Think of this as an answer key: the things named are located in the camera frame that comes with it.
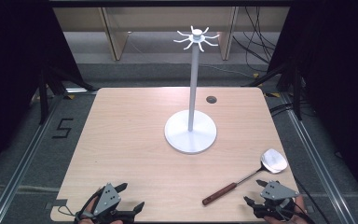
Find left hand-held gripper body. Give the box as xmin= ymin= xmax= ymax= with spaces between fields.
xmin=74 ymin=182 xmax=135 ymax=224

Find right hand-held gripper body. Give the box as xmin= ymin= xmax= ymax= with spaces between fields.
xmin=253 ymin=180 xmax=300 ymax=220

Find metal spatula with wooden handle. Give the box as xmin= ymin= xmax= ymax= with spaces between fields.
xmin=201 ymin=147 xmax=289 ymax=206

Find white hook rack stand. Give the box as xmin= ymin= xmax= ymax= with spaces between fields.
xmin=163 ymin=25 xmax=221 ymax=155

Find person's right hand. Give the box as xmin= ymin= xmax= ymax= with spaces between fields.
xmin=263 ymin=193 xmax=308 ymax=224

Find person's left hand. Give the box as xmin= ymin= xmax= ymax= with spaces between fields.
xmin=76 ymin=217 xmax=124 ymax=224

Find black metal stand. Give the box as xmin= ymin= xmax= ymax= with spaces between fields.
xmin=37 ymin=60 xmax=98 ymax=126
xmin=241 ymin=60 xmax=304 ymax=121

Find black curtain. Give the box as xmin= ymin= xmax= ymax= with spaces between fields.
xmin=267 ymin=0 xmax=358 ymax=200
xmin=0 ymin=0 xmax=85 ymax=181

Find light wooden cabinet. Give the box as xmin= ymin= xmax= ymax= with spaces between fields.
xmin=53 ymin=7 xmax=291 ymax=62

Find right hand-held gripper cable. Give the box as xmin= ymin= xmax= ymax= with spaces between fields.
xmin=268 ymin=176 xmax=331 ymax=224

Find hand-held gripper cable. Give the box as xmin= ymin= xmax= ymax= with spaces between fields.
xmin=268 ymin=176 xmax=331 ymax=224
xmin=57 ymin=186 xmax=104 ymax=218

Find left hand-held gripper cable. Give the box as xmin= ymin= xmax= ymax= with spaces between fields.
xmin=57 ymin=186 xmax=104 ymax=218

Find metal floor rail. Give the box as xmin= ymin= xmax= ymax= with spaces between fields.
xmin=0 ymin=92 xmax=63 ymax=224
xmin=279 ymin=92 xmax=357 ymax=224

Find black floor cables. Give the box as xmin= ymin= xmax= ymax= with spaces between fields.
xmin=268 ymin=102 xmax=295 ymax=119

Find bundle of black cables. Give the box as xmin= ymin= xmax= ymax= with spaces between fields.
xmin=232 ymin=7 xmax=282 ymax=73

